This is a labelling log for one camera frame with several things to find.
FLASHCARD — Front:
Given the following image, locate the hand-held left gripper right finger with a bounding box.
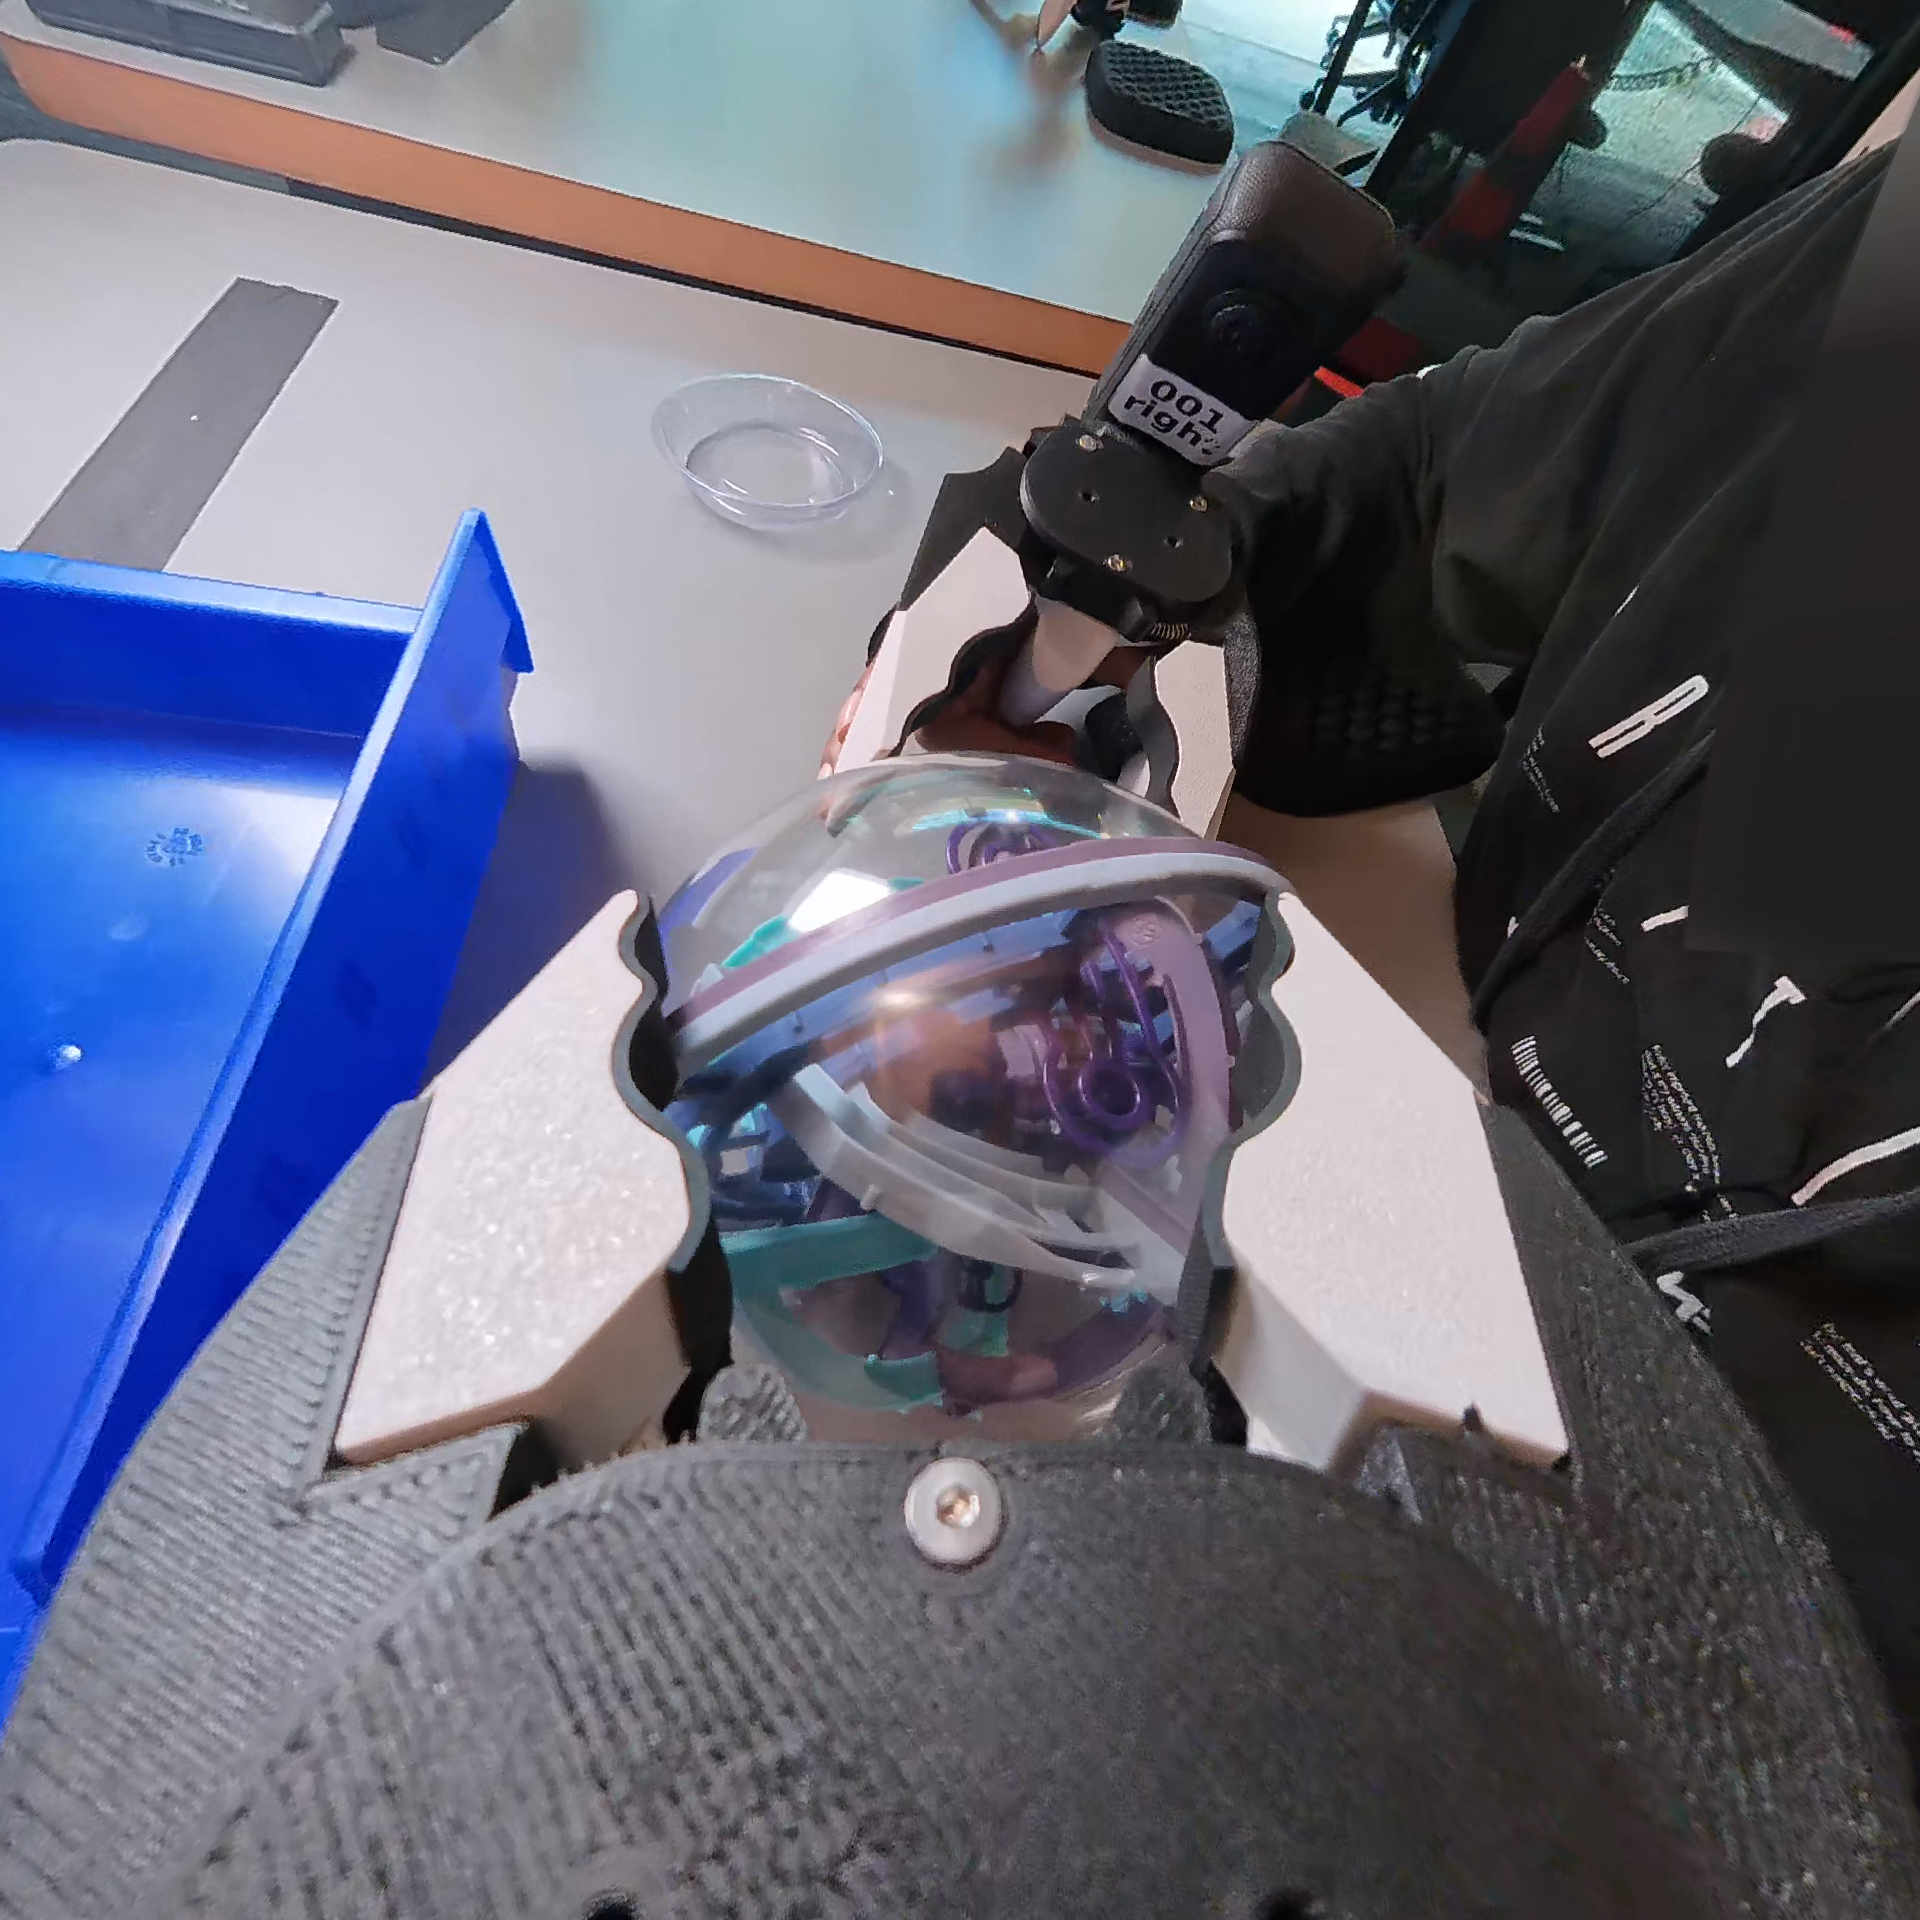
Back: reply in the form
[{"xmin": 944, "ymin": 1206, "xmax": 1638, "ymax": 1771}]
[{"xmin": 1201, "ymin": 889, "xmax": 1570, "ymax": 1465}]

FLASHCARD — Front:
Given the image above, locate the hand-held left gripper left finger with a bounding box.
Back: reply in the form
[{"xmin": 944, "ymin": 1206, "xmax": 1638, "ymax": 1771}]
[{"xmin": 331, "ymin": 889, "xmax": 729, "ymax": 1465}]

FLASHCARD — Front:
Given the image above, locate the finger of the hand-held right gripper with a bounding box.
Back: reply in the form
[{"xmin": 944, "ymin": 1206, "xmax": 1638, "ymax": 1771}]
[
  {"xmin": 865, "ymin": 456, "xmax": 1051, "ymax": 787},
  {"xmin": 1137, "ymin": 584, "xmax": 1264, "ymax": 840}
]

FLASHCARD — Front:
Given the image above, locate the clear plastic maze ball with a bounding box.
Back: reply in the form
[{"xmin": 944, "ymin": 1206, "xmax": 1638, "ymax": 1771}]
[{"xmin": 647, "ymin": 755, "xmax": 1293, "ymax": 1416}]

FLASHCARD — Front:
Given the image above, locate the person's right forearm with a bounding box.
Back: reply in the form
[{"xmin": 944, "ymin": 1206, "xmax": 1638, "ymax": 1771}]
[{"xmin": 1216, "ymin": 336, "xmax": 1683, "ymax": 810}]

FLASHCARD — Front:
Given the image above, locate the person's right hand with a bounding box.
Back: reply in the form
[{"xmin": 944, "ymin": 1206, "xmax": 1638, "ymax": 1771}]
[{"xmin": 957, "ymin": 667, "xmax": 1106, "ymax": 761}]

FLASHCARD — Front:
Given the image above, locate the clear plastic dish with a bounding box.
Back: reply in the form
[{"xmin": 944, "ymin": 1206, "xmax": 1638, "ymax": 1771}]
[{"xmin": 657, "ymin": 371, "xmax": 887, "ymax": 531}]

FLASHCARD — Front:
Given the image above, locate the blue plastic bin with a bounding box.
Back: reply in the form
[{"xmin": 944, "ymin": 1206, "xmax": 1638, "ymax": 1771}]
[{"xmin": 0, "ymin": 512, "xmax": 537, "ymax": 1712}]

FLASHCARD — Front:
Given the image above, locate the black printed hoodie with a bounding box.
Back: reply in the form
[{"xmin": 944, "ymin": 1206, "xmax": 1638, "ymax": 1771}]
[{"xmin": 1457, "ymin": 120, "xmax": 1920, "ymax": 1682}]

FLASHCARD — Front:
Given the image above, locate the dark tape strip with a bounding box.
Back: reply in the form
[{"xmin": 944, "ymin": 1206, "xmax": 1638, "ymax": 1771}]
[{"xmin": 16, "ymin": 279, "xmax": 341, "ymax": 571}]

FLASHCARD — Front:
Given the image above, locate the black power strip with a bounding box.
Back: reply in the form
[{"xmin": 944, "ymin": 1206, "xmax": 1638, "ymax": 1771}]
[{"xmin": 16, "ymin": 0, "xmax": 357, "ymax": 86}]

